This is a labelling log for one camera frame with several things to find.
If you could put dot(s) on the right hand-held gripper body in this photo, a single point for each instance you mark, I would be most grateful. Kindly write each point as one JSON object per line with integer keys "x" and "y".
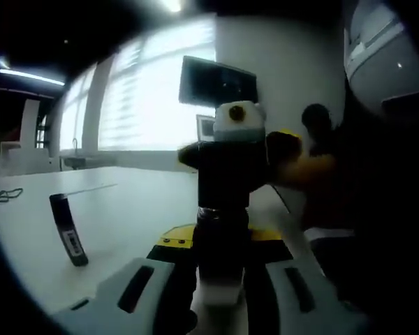
{"x": 251, "y": 122}

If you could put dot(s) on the ceiling light strip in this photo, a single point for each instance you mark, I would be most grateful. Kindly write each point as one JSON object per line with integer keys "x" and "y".
{"x": 31, "y": 75}
{"x": 171, "y": 4}

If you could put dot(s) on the clear flat strip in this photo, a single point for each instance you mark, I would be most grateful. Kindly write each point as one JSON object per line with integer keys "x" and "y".
{"x": 90, "y": 188}

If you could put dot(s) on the open laptop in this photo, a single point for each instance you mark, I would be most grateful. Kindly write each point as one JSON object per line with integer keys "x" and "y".
{"x": 206, "y": 127}

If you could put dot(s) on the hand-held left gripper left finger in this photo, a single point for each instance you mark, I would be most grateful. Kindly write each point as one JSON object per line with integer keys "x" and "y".
{"x": 150, "y": 296}

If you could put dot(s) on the short black cosmetic bottle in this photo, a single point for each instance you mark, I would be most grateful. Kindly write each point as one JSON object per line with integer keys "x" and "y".
{"x": 64, "y": 220}

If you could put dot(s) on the person's right hand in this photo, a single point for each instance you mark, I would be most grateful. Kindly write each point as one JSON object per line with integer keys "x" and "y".
{"x": 310, "y": 174}

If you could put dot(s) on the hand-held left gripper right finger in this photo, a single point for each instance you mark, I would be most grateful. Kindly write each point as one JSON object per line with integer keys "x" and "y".
{"x": 293, "y": 300}

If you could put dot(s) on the dark low bench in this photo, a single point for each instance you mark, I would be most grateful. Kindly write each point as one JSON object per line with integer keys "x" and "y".
{"x": 90, "y": 160}

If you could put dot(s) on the large black bottle cap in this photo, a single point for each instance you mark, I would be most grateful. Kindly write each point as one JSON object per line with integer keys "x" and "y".
{"x": 223, "y": 174}

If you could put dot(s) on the window with blinds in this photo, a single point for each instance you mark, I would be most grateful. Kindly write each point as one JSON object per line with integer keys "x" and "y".
{"x": 143, "y": 115}

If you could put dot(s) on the black wall screen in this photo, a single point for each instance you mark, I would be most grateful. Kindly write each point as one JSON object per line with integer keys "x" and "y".
{"x": 202, "y": 83}

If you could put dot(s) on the tall black cosmetic bottle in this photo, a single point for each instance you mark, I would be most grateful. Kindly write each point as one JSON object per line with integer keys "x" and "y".
{"x": 220, "y": 251}

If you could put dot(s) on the white table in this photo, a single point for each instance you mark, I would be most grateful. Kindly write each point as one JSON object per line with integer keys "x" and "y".
{"x": 132, "y": 216}

